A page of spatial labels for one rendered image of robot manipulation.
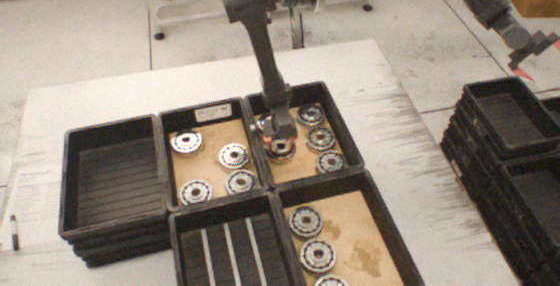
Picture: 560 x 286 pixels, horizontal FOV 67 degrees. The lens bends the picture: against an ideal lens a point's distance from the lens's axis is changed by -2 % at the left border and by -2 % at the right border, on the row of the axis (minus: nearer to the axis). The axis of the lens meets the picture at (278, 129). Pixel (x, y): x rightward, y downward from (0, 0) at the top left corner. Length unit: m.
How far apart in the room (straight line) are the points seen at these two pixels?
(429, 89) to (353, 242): 1.88
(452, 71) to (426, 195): 1.74
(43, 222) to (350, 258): 1.02
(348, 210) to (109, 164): 0.80
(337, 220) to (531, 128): 1.24
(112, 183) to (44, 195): 0.32
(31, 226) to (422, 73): 2.48
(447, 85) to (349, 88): 1.32
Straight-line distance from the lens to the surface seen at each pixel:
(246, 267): 1.26
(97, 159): 1.58
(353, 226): 1.33
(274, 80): 1.16
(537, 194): 2.21
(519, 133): 2.25
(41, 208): 1.70
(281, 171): 1.42
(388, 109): 1.83
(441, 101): 2.97
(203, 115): 1.52
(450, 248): 1.52
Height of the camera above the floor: 1.99
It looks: 49 degrees down
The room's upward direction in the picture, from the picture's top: 1 degrees counter-clockwise
